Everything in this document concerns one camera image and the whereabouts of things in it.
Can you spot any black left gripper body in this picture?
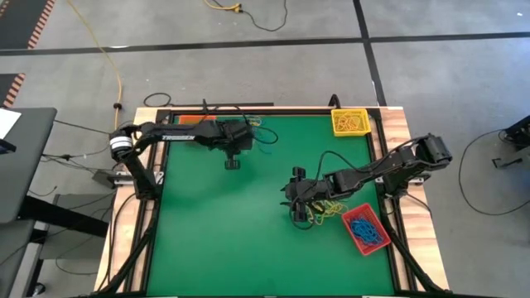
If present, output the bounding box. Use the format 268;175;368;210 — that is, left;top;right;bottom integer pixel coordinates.
214;118;254;153

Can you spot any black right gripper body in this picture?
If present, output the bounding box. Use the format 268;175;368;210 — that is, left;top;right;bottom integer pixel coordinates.
285;177;335;208

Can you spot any rubber band pile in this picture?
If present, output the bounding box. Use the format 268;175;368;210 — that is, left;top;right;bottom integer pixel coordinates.
306;200;349;227

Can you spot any pile of bands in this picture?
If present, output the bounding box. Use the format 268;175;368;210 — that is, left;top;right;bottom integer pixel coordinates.
325;200;348;217

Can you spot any orange plastic basket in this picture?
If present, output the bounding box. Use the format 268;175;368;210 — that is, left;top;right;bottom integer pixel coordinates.
177;114;217;125

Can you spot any green table mat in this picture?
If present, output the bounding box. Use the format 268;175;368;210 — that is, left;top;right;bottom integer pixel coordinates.
147;113;394;296

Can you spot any yellow plastic basket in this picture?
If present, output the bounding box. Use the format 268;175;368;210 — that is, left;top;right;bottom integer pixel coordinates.
331;108;373;137

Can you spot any red plastic basket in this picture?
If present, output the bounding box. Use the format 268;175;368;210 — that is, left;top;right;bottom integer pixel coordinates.
341;202;393;257

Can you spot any light wooden table board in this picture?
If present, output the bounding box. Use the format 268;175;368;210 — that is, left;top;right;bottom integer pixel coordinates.
378;106;451;291
94;106;166;293

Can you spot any black desk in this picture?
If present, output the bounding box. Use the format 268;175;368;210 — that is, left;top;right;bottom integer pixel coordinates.
0;107;58;224

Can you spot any black floor equipment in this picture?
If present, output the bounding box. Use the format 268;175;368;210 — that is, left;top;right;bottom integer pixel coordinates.
499;114;530;152

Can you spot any white paper stack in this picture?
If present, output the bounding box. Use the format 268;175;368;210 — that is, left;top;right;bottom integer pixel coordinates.
0;108;22;140

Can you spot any black striped floor mat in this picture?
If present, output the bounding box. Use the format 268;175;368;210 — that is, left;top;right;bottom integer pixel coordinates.
0;73;27;109
0;0;57;50

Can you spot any grey desk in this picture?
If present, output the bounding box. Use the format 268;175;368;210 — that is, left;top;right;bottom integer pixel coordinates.
0;218;37;298

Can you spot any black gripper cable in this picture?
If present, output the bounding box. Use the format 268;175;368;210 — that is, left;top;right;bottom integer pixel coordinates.
316;150;358;180
243;123;279;146

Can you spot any black aluminium table frame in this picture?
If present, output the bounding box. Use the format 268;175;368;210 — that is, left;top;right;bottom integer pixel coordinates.
93;103;452;298

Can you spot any black cable loop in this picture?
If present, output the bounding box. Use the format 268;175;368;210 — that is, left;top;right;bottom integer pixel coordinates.
142;91;173;108

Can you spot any black floor cable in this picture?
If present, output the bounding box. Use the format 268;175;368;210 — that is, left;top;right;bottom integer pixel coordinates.
457;128;530;217
238;0;289;32

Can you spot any yellow extension cord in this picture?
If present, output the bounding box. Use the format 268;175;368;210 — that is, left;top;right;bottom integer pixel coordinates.
203;0;243;12

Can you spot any yellow hanging power cable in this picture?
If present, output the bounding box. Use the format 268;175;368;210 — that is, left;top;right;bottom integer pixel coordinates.
65;0;124;111

